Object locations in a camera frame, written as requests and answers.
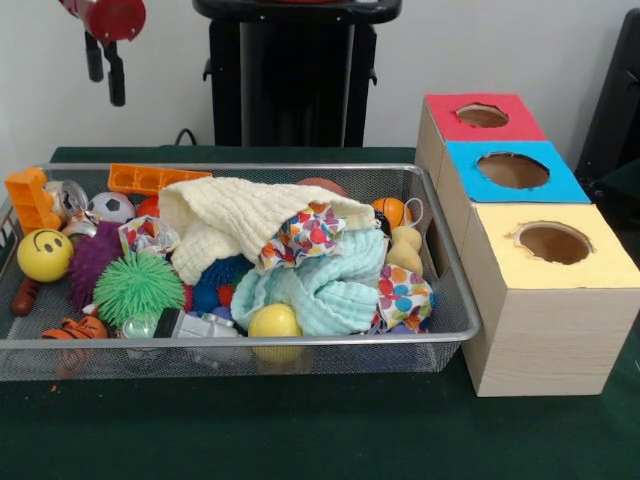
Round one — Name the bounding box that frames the mint ribbed cloth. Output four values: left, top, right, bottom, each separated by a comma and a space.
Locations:
230, 228, 389, 337

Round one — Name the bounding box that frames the small orange basketball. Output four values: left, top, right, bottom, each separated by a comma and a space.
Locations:
370, 197, 414, 229

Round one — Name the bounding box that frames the long orange block with holes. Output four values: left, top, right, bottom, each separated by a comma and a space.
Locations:
107, 162, 214, 196

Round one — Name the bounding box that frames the large green spiky ball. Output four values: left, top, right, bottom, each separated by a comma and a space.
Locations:
93, 251, 187, 329

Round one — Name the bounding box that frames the yellow smiley ball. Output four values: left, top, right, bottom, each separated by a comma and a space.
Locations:
16, 228, 75, 283

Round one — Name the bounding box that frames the cream ribbed cloth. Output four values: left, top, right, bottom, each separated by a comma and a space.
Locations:
157, 175, 376, 286

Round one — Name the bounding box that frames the black upright panel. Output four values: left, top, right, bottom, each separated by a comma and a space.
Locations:
574, 7, 640, 176

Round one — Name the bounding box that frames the wooden box with three holes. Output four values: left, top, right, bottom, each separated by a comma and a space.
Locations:
413, 92, 640, 399

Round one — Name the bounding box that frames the purple spiky ball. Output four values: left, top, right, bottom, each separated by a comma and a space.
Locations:
67, 220, 126, 309

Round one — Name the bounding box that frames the orange plastic toy piece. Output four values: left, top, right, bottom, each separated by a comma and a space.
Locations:
4, 167, 64, 235

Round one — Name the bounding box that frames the blue spiky toy with face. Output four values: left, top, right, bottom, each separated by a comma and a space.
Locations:
192, 253, 254, 312

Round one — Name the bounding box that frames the shallow clear mesh bin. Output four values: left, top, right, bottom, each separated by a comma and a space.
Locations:
0, 162, 482, 382

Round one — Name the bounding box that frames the plain yellow ball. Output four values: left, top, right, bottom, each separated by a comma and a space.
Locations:
247, 302, 304, 362

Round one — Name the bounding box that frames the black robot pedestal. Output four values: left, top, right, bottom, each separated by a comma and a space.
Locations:
192, 0, 404, 149

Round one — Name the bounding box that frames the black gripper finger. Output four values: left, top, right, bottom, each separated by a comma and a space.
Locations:
102, 42, 126, 107
83, 30, 105, 83

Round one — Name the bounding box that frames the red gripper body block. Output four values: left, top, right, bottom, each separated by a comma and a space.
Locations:
58, 0, 147, 42

